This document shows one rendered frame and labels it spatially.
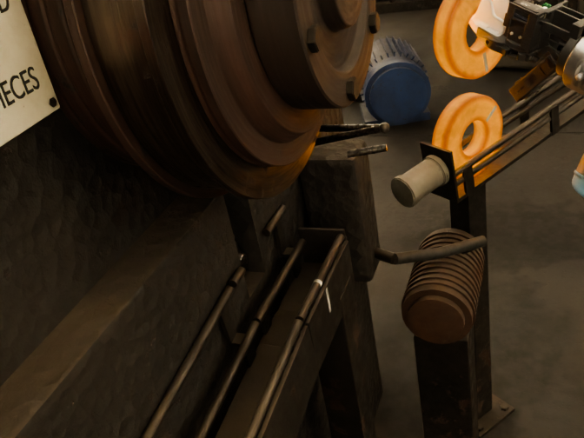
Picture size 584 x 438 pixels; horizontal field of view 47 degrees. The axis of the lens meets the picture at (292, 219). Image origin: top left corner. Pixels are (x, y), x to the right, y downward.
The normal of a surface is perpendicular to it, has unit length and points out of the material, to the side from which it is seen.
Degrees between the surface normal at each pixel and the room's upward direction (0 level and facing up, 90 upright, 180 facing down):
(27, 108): 90
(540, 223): 0
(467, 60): 89
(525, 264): 0
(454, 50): 89
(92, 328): 0
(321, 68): 90
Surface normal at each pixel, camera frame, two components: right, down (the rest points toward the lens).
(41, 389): -0.17, -0.85
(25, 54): 0.93, 0.03
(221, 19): 0.11, 0.47
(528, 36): -0.80, 0.43
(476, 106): 0.57, 0.33
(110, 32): -0.34, 0.47
